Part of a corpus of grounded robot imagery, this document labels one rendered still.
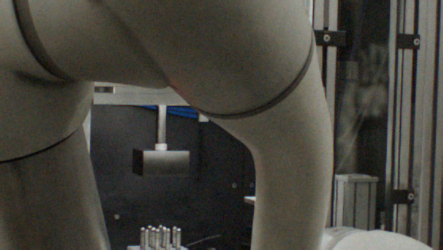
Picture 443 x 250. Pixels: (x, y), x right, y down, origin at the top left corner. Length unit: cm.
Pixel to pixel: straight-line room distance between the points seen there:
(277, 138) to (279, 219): 11
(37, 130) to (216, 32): 16
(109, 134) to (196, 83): 134
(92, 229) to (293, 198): 16
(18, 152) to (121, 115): 128
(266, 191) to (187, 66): 22
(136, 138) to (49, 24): 138
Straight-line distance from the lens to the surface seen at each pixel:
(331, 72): 161
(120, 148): 192
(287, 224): 77
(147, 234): 170
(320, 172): 74
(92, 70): 58
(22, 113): 63
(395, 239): 102
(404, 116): 169
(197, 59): 56
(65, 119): 65
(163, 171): 169
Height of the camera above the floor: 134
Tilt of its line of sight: 3 degrees down
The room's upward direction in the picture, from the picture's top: 2 degrees clockwise
